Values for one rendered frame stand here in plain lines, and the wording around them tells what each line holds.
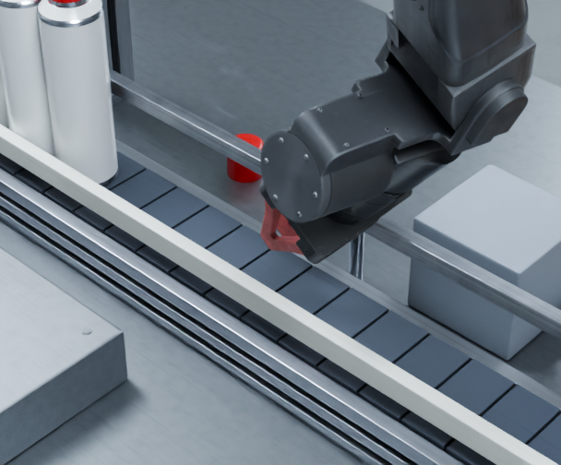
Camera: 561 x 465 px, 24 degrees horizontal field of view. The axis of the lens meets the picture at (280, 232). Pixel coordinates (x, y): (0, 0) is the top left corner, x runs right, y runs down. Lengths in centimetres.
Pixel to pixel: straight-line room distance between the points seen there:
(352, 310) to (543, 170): 32
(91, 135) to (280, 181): 33
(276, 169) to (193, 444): 26
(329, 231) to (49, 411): 25
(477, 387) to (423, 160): 20
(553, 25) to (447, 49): 248
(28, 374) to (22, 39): 28
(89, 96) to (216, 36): 38
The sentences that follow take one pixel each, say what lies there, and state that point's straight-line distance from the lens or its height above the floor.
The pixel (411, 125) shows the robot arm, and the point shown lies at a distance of 80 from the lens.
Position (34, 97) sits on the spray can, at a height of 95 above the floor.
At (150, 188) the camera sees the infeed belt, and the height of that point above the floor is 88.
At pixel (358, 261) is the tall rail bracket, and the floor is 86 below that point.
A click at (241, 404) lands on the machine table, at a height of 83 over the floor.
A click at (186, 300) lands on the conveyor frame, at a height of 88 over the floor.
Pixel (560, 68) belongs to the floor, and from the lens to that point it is 305.
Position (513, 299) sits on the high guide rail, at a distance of 91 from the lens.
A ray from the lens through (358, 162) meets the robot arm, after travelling 79.
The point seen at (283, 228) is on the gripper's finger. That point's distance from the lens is 99.
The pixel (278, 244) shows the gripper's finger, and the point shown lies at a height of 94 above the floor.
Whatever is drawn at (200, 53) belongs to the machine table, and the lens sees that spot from 142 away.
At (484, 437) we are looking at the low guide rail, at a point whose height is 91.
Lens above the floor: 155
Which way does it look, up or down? 38 degrees down
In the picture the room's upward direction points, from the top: straight up
